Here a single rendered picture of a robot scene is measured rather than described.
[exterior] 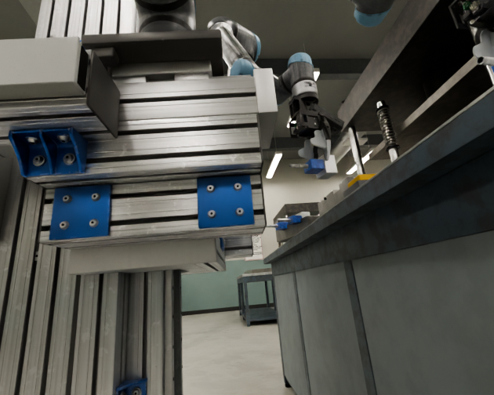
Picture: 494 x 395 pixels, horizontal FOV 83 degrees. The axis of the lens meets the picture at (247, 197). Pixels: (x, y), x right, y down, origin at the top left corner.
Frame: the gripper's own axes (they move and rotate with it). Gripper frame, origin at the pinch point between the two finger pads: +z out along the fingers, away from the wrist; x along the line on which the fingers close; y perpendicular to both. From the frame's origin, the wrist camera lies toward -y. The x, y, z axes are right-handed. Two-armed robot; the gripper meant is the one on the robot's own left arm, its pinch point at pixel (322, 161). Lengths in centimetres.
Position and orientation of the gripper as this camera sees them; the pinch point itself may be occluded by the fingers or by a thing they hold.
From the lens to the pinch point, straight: 83.1
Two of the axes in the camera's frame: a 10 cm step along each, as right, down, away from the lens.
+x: 3.0, -3.1, -9.0
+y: -9.5, -0.1, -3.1
